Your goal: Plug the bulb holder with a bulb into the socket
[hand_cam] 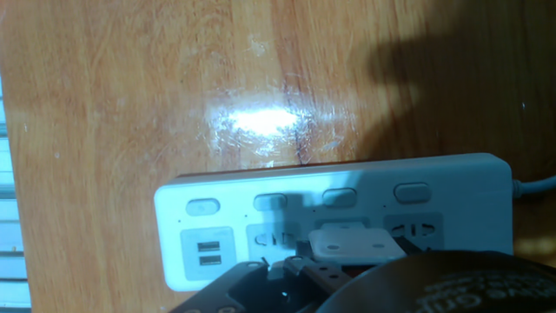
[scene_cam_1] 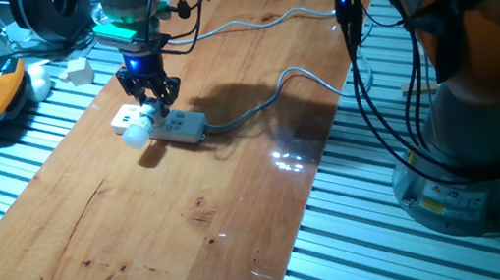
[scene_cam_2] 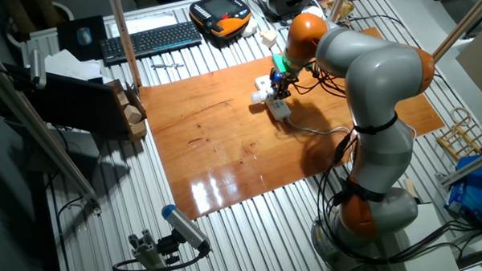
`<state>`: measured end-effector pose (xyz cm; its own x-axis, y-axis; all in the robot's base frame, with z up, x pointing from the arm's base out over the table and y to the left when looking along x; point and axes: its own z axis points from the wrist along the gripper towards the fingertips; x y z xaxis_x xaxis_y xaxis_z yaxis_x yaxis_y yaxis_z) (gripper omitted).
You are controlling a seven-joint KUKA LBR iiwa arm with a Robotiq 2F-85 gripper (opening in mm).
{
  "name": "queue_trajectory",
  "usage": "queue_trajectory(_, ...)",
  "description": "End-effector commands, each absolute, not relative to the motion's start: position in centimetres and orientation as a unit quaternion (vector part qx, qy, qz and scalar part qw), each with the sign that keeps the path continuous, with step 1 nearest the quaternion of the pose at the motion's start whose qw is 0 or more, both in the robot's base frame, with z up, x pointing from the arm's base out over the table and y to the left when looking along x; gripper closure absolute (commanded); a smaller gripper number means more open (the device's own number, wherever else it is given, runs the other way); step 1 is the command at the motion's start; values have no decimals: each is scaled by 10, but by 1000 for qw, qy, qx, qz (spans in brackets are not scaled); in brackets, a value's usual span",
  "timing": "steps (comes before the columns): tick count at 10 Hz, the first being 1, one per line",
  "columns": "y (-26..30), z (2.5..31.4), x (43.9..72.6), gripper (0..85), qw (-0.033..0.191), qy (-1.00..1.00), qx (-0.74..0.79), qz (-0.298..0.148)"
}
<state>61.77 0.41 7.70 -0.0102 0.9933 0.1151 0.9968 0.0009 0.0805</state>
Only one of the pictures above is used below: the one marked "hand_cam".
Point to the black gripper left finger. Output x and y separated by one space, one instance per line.
269 287

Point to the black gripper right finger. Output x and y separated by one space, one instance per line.
406 244

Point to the white power strip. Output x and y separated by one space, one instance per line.
347 195

